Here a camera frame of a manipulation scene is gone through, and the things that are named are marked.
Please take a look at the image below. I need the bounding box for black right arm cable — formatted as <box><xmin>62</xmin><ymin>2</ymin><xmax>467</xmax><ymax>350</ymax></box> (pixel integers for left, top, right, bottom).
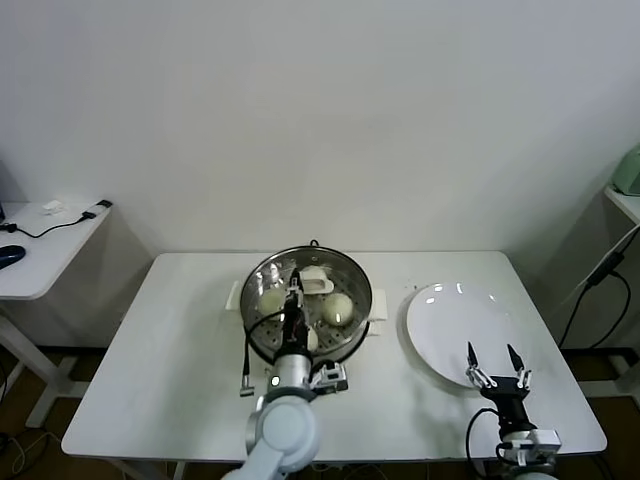
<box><xmin>464</xmin><ymin>407</ymin><xmax>501</xmax><ymax>471</ymax></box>

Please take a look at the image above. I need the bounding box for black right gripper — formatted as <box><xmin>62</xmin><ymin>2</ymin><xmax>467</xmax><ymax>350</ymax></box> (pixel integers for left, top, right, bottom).
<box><xmin>465</xmin><ymin>342</ymin><xmax>532</xmax><ymax>432</ymax></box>

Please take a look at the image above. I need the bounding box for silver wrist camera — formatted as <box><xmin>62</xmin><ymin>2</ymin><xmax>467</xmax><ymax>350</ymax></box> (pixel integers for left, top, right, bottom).
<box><xmin>309</xmin><ymin>362</ymin><xmax>350</xmax><ymax>396</ymax></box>
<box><xmin>527</xmin><ymin>428</ymin><xmax>562</xmax><ymax>459</ymax></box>

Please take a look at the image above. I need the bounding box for steel steamer basket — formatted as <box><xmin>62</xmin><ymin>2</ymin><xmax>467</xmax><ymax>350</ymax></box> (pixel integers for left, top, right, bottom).
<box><xmin>227</xmin><ymin>245</ymin><xmax>391</xmax><ymax>370</ymax></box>

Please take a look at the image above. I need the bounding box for white side table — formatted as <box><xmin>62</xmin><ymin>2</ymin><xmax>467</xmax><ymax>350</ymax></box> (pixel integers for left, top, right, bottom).
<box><xmin>0</xmin><ymin>199</ymin><xmax>114</xmax><ymax>426</ymax></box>

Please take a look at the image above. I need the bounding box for white hanging cable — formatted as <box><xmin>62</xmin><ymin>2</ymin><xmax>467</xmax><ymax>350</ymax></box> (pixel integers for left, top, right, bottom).
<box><xmin>559</xmin><ymin>229</ymin><xmax>640</xmax><ymax>309</ymax></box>

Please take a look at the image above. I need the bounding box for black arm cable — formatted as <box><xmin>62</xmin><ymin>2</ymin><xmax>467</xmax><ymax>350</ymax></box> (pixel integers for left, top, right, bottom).
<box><xmin>239</xmin><ymin>312</ymin><xmax>289</xmax><ymax>399</ymax></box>
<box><xmin>464</xmin><ymin>407</ymin><xmax>501</xmax><ymax>471</ymax></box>

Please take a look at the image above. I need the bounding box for white shelf table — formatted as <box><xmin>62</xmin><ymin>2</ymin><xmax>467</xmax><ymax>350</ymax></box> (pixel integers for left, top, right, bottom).
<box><xmin>605</xmin><ymin>184</ymin><xmax>640</xmax><ymax>226</ymax></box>

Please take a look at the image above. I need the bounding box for glass pot lid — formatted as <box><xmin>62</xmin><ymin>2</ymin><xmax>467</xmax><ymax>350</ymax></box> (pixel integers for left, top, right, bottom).
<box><xmin>239</xmin><ymin>244</ymin><xmax>375</xmax><ymax>369</ymax></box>

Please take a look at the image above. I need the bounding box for blue computer mouse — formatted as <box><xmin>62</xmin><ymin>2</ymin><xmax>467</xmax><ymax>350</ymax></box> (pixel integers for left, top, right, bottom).
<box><xmin>0</xmin><ymin>243</ymin><xmax>27</xmax><ymax>271</ymax></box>

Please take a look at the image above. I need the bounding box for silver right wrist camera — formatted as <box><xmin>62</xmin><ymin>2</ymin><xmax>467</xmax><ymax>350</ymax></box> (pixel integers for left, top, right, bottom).
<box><xmin>527</xmin><ymin>428</ymin><xmax>562</xmax><ymax>459</ymax></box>

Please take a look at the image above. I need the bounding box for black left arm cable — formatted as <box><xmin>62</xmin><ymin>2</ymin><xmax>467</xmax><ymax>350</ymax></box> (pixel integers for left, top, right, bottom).
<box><xmin>239</xmin><ymin>312</ymin><xmax>289</xmax><ymax>399</ymax></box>

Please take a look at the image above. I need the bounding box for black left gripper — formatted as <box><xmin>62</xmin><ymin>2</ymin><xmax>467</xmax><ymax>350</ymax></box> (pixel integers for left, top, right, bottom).
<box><xmin>279</xmin><ymin>268</ymin><xmax>310</xmax><ymax>357</ymax></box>

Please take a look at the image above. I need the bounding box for black power cable with adapter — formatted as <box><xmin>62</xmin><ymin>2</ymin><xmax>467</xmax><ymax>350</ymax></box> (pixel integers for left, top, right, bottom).
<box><xmin>558</xmin><ymin>252</ymin><xmax>634</xmax><ymax>351</ymax></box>

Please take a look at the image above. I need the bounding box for pale green appliance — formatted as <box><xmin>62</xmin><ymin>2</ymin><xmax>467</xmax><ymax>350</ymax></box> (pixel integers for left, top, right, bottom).
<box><xmin>613</xmin><ymin>147</ymin><xmax>640</xmax><ymax>196</ymax></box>

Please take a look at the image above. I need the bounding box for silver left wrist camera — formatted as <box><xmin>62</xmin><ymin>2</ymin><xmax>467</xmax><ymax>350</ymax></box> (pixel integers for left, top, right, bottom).
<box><xmin>309</xmin><ymin>362</ymin><xmax>350</xmax><ymax>396</ymax></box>

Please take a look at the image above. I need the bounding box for white round plate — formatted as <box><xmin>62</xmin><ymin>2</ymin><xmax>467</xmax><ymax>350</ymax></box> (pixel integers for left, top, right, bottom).
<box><xmin>406</xmin><ymin>282</ymin><xmax>531</xmax><ymax>394</ymax></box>

